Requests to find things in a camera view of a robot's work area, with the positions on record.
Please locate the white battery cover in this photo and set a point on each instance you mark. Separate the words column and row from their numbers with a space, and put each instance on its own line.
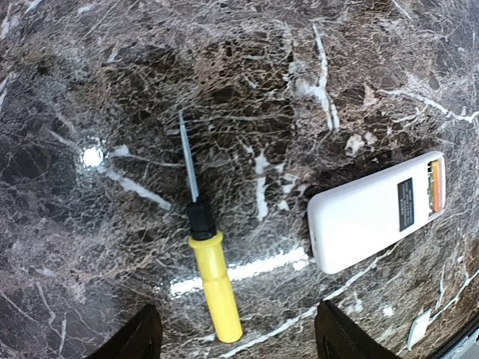
column 418, row 328

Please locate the green battery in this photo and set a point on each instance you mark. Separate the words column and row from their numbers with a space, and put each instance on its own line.
column 430, row 173

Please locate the yellow handled screwdriver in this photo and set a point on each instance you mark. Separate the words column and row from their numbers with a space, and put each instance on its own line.
column 206, row 242

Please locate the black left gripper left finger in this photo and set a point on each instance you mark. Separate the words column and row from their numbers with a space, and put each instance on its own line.
column 140, row 337

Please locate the orange battery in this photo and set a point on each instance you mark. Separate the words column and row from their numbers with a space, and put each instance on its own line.
column 439, row 186

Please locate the white remote control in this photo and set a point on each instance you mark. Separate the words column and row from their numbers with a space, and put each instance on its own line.
column 354, row 221

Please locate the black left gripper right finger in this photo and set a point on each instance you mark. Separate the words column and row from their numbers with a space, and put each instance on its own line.
column 337, row 336

